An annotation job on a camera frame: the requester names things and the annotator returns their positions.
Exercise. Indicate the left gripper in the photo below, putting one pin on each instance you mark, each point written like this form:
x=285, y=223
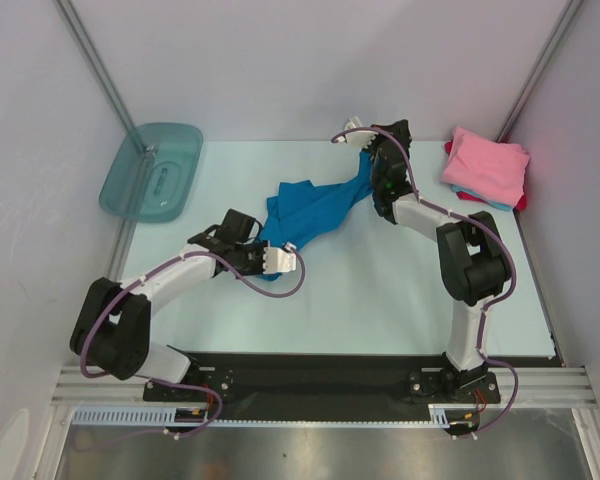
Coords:
x=259, y=269

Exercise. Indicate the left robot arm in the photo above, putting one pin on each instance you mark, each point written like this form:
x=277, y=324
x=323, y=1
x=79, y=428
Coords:
x=112, y=335

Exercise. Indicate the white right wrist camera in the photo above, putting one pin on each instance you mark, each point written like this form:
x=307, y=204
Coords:
x=355, y=134

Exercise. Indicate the white slotted cable duct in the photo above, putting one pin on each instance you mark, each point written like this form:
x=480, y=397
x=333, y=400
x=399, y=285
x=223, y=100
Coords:
x=189, y=417

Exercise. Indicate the teal translucent plastic bin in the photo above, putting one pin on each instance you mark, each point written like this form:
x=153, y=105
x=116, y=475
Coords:
x=152, y=173

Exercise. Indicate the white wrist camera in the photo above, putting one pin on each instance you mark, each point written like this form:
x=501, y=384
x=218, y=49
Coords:
x=279, y=260
x=355, y=134

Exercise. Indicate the aluminium frame post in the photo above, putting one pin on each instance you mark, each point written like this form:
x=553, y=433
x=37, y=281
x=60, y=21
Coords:
x=558, y=35
x=77, y=28

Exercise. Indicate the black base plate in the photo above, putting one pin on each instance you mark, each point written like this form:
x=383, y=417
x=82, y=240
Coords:
x=340, y=388

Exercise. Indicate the right aluminium frame post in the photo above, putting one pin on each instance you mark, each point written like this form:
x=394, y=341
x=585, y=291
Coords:
x=558, y=35

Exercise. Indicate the pink folded t-shirt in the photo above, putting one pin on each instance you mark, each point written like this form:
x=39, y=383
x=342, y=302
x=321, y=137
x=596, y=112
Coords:
x=485, y=165

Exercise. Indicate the light blue folded t-shirt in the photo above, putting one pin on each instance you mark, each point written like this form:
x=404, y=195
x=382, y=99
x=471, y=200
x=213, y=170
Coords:
x=465, y=194

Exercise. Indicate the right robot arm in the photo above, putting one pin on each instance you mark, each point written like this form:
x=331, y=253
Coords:
x=474, y=263

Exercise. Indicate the aluminium front rail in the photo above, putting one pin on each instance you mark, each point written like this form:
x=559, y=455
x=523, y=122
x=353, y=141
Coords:
x=538, y=388

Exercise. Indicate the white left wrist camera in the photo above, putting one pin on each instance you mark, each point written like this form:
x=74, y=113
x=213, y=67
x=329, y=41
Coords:
x=279, y=260

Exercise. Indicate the left aluminium frame post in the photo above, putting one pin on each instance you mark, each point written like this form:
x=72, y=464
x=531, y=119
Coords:
x=77, y=28

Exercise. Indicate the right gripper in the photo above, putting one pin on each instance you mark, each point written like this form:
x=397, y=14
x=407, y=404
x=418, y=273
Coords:
x=380, y=154

